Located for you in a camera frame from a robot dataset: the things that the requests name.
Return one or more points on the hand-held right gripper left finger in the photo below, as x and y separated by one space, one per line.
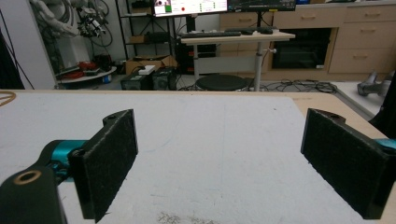
104 161

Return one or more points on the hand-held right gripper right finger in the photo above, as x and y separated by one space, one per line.
345 161

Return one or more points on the grey metal stand foot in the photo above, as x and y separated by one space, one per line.
372 85

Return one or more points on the black electronic box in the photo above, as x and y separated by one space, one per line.
164 78
137 81

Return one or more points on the round white platform base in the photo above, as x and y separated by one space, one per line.
85 76

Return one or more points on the white table mat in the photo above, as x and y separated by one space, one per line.
199 155

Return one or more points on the brown cardboard box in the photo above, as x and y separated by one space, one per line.
149 62

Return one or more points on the built-in black oven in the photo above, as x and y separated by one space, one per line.
300 48

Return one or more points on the light wooden cabinet with drawers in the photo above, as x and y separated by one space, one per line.
361 37

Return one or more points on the black metal shelf rack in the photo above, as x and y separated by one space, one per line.
146 28

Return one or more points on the round black stool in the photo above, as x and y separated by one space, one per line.
221 82

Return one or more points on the black computer mouse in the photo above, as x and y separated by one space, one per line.
266 30

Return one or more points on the light wooden standing desk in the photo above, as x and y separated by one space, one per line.
238 39

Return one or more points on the black keyboard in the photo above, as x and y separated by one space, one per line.
211 34

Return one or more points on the computer monitor with bright screen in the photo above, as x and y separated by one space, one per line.
190 6

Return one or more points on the dark computer monitor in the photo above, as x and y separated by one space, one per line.
261 5

